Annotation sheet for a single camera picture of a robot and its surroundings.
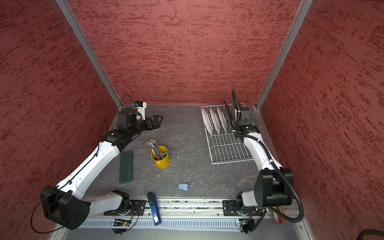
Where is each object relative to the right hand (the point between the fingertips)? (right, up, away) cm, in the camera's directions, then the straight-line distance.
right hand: (241, 122), depth 86 cm
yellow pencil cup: (-45, -22, -6) cm, 51 cm away
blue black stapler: (-48, -39, -13) cm, 64 cm away
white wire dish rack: (-9, -17, +9) cm, 21 cm away
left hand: (-48, +1, -8) cm, 49 cm away
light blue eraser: (-33, -35, -8) cm, 49 cm away
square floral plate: (-6, +5, +5) cm, 9 cm away
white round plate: (-9, +1, +8) cm, 13 cm away
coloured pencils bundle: (-49, -15, -5) cm, 52 cm away
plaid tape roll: (+12, -46, -16) cm, 50 cm away
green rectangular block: (-68, -27, 0) cm, 74 cm away
